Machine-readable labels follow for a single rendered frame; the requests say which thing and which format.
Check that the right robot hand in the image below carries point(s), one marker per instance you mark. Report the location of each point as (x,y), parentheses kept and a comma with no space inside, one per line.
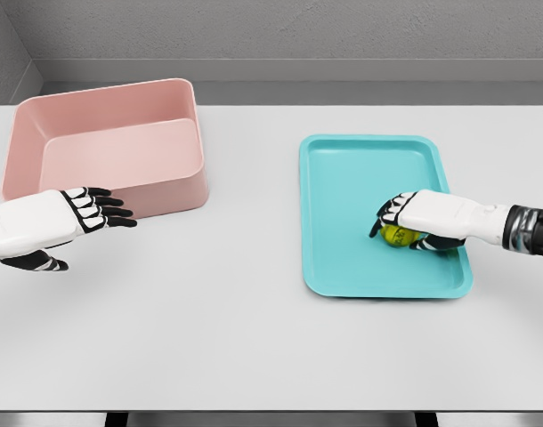
(425,212)

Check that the pink basket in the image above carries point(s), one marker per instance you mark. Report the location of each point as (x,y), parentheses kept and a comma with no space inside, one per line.
(107,142)

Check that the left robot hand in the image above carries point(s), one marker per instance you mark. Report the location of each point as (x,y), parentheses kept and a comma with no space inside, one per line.
(40,218)

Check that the yellow-green tennis ball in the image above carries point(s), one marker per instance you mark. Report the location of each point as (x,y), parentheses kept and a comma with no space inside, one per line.
(397,235)

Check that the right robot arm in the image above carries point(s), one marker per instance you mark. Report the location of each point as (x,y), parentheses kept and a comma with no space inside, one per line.
(512,224)

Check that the blue tray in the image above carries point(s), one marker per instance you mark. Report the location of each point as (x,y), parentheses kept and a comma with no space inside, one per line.
(369,178)

